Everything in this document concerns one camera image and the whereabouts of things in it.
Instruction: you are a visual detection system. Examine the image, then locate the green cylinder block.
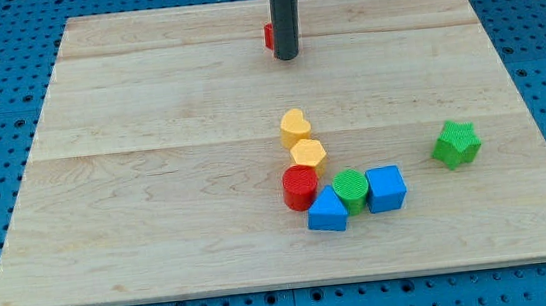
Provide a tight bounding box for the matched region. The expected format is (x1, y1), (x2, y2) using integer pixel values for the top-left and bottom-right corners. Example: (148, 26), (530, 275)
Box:
(331, 169), (370, 216)

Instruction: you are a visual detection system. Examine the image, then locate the wooden board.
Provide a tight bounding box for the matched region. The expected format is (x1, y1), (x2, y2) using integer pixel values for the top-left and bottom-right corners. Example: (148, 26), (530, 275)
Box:
(0, 0), (546, 306)

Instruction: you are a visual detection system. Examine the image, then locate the yellow hexagon block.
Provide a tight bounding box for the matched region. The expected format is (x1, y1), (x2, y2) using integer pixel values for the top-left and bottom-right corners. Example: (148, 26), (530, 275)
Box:
(290, 139), (328, 178)

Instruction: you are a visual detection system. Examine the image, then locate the red block behind tool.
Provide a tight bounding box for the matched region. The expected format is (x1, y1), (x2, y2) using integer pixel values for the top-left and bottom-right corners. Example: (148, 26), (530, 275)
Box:
(264, 23), (274, 50)

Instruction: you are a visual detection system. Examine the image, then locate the green star block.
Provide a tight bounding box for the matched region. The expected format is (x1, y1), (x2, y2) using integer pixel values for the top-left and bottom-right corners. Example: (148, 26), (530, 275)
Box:
(431, 120), (482, 171)

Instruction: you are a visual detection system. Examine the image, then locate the blue triangle block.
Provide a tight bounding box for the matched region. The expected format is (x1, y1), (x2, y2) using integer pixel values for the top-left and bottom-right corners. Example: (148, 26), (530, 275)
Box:
(307, 185), (348, 232)

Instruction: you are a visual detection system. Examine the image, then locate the blue cube block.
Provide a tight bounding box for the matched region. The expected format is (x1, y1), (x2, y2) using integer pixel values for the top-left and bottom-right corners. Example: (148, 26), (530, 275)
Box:
(364, 165), (407, 214)

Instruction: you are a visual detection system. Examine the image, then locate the red cylinder block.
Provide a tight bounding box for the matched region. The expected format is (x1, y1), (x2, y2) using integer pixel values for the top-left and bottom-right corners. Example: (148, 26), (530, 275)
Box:
(282, 165), (318, 212)

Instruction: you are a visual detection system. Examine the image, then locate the yellow heart block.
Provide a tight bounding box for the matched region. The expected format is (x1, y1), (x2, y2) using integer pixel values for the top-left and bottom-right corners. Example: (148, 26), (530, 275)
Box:
(279, 108), (312, 150)

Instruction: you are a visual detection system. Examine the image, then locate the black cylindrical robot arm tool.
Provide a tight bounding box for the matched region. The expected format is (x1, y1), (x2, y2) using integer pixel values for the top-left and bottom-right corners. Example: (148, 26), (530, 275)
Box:
(269, 0), (299, 61)

